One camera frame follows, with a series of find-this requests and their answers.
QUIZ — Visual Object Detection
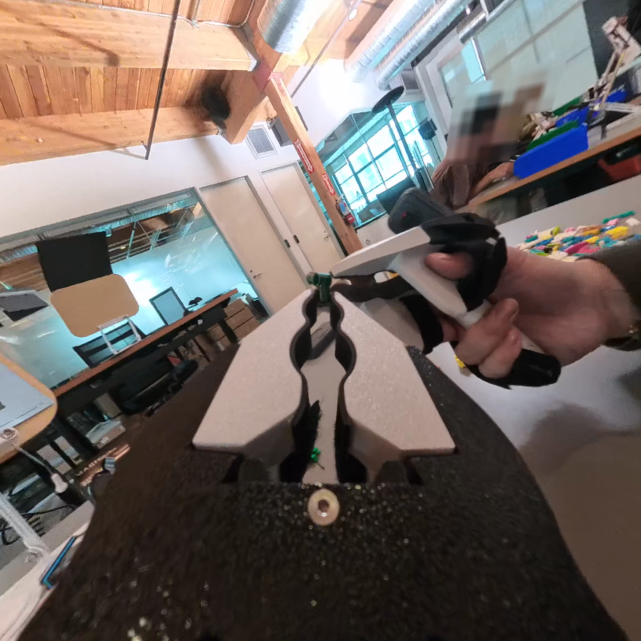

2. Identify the grid window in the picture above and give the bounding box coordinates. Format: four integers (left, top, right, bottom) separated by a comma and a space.
320, 102, 441, 211

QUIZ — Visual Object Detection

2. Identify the wood edged table with bins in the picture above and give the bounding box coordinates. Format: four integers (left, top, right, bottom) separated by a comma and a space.
468, 114, 641, 211

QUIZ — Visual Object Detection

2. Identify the blue edged black device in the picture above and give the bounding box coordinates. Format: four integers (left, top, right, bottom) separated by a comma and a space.
39, 535, 77, 591

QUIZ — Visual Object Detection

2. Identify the white frame rig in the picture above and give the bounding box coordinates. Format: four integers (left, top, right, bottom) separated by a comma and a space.
583, 14, 641, 113

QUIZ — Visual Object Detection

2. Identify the long wood edged table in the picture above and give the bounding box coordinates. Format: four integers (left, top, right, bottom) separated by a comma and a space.
51, 288, 239, 401

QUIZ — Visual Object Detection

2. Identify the pile of colourful bricks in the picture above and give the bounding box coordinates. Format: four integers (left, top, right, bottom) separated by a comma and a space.
515, 211, 641, 262

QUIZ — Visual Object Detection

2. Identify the green storage bin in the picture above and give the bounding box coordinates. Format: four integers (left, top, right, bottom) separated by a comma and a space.
526, 120, 584, 150

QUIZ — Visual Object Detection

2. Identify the white cable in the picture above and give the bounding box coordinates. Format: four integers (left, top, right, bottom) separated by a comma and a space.
0, 428, 71, 496

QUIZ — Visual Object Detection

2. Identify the black ceiling speaker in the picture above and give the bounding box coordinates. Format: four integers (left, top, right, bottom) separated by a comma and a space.
200, 84, 234, 127

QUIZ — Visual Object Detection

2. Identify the dark green connector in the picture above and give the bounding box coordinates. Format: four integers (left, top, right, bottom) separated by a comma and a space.
306, 270, 335, 306

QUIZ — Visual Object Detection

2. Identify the wall air vent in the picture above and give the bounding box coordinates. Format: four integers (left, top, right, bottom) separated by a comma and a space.
244, 125, 277, 159

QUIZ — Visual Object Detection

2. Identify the blue storage bin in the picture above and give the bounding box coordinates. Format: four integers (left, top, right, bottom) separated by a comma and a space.
513, 122, 590, 180

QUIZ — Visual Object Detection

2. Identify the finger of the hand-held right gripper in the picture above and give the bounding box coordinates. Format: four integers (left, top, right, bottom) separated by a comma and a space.
330, 227, 433, 278
336, 273, 417, 302

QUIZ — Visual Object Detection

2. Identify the rounded wooden board stand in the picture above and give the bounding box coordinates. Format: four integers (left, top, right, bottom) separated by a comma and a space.
49, 273, 151, 354

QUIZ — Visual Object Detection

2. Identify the black hanging rod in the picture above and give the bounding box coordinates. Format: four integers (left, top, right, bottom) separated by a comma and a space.
142, 0, 182, 161

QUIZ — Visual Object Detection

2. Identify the stack of cardboard boxes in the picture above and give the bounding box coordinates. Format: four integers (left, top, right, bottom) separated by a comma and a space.
219, 295, 262, 342

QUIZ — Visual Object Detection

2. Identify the person's right hand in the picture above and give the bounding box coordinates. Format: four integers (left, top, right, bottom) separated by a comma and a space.
425, 245, 629, 380

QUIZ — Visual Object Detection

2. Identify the white door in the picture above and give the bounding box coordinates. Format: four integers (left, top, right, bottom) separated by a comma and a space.
199, 176, 313, 283
259, 161, 347, 253

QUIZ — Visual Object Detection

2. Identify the grey desk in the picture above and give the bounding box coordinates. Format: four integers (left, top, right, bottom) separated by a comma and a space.
300, 173, 641, 641

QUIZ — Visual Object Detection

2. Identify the black floor lamp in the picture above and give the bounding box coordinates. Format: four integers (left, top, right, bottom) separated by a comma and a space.
375, 86, 419, 188

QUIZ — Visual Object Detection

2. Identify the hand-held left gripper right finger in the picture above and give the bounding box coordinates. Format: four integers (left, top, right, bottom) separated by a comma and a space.
328, 292, 456, 477

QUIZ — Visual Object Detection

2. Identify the black rectangular panel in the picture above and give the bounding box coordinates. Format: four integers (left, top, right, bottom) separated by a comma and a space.
35, 230, 114, 292

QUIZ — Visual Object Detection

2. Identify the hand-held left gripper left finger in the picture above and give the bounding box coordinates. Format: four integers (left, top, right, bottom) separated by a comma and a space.
192, 289, 321, 475

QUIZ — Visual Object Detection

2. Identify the silver air duct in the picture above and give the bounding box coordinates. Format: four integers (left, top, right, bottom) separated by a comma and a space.
348, 0, 484, 88
259, 0, 364, 53

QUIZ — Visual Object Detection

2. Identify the black office chair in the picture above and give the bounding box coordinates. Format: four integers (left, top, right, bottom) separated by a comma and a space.
108, 357, 200, 417

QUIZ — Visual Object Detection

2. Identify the wooden booklet stand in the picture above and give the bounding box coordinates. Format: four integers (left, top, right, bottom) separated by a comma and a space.
0, 350, 59, 464

